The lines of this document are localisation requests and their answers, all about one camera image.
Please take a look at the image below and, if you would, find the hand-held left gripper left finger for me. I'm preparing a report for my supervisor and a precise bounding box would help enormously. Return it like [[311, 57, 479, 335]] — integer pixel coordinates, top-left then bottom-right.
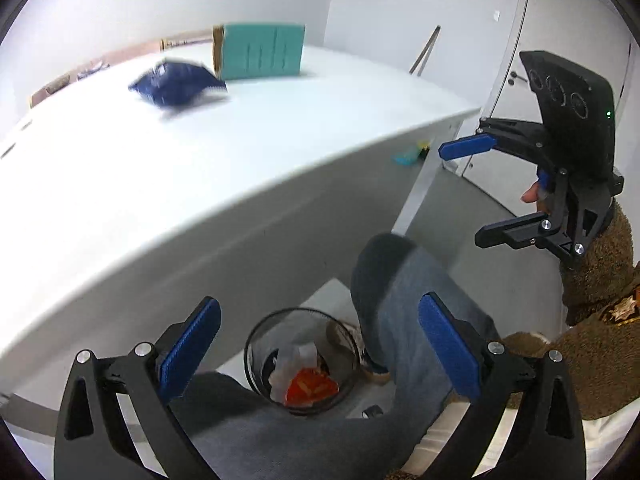
[[52, 296, 223, 480]]

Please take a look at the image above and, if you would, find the leaning wooden stick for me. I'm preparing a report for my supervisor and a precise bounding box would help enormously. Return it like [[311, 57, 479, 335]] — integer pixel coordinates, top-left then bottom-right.
[[409, 25, 442, 77]]

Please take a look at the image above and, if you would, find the white door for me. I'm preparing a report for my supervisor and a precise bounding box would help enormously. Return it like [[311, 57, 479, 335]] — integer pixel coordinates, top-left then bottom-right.
[[460, 0, 636, 211]]

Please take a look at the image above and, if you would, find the blue snack packet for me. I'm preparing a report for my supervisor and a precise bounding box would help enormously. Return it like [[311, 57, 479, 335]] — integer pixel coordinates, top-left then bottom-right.
[[127, 59, 230, 110]]

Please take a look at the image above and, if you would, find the person's leg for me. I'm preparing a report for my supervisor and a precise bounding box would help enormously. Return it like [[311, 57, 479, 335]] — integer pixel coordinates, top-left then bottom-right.
[[170, 372, 451, 480], [350, 232, 503, 411]]

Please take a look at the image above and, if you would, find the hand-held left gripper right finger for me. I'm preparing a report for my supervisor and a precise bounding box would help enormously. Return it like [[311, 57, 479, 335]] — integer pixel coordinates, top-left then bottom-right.
[[417, 291, 587, 480]]

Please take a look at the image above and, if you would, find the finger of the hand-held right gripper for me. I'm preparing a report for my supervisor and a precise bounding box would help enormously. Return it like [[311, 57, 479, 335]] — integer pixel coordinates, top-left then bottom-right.
[[474, 210, 566, 253], [439, 117, 548, 171]]

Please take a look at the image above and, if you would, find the red gift bag gold handle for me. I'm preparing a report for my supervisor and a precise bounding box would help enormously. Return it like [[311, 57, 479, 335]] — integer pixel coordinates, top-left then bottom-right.
[[285, 367, 340, 408]]

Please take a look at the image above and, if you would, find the teal cardboard box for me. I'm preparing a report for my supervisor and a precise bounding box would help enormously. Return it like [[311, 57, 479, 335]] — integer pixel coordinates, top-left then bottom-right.
[[212, 22, 307, 81]]

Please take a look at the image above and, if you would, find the person's right leg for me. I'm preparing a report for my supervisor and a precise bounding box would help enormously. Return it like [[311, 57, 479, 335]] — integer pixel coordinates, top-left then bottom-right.
[[350, 232, 503, 411]]

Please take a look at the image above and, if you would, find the white seat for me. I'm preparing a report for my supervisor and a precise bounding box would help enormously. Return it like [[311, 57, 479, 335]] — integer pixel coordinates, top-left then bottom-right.
[[400, 400, 640, 480]]

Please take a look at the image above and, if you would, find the long beige wall bench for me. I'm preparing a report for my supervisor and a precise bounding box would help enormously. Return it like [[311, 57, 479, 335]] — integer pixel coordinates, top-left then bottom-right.
[[30, 27, 216, 108]]

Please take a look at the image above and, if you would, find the teal item on floor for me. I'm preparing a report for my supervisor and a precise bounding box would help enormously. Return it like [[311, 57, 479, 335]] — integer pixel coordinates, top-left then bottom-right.
[[392, 141, 432, 166]]

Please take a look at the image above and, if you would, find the white foam sheet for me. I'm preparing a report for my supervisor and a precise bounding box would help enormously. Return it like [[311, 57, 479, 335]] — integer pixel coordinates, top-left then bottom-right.
[[270, 342, 321, 401]]

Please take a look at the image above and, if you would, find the person's right hand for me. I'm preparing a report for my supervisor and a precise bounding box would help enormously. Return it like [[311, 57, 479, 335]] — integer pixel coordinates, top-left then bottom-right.
[[520, 180, 556, 214]]

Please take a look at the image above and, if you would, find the person's left leg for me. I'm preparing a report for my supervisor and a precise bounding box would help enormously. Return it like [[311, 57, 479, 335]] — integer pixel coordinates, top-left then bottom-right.
[[170, 372, 451, 480]]

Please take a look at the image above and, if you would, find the person's sneaker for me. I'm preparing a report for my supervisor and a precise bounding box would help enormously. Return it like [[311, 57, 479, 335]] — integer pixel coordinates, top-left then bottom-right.
[[360, 344, 396, 386]]

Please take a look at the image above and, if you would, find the black mesh waste bin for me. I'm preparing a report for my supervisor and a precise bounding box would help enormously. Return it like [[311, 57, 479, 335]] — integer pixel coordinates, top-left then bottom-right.
[[243, 308, 362, 416]]

